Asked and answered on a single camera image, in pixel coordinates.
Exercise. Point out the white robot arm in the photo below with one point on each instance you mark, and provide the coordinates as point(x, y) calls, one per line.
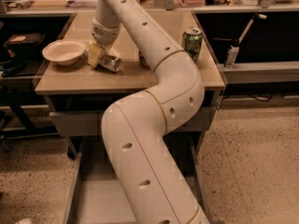
point(134, 127)

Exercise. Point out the grey top drawer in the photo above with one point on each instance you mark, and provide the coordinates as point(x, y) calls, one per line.
point(88, 123)

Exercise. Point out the green soda can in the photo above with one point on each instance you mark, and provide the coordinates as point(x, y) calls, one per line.
point(192, 42)

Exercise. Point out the grey drawer cabinet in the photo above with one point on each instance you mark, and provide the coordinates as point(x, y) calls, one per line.
point(79, 87)

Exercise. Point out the orange soda can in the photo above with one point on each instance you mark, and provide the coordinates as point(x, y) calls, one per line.
point(142, 59)

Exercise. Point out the open middle drawer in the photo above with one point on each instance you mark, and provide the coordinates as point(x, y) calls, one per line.
point(96, 195)

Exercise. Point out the white bowl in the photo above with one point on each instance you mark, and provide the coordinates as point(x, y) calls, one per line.
point(64, 52)

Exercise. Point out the black device on shelf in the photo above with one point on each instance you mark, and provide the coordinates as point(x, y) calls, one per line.
point(31, 39)

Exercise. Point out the silver redbull can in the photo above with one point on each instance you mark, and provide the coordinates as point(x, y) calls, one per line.
point(111, 63)

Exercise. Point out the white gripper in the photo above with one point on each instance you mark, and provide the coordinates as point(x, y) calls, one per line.
point(105, 34)

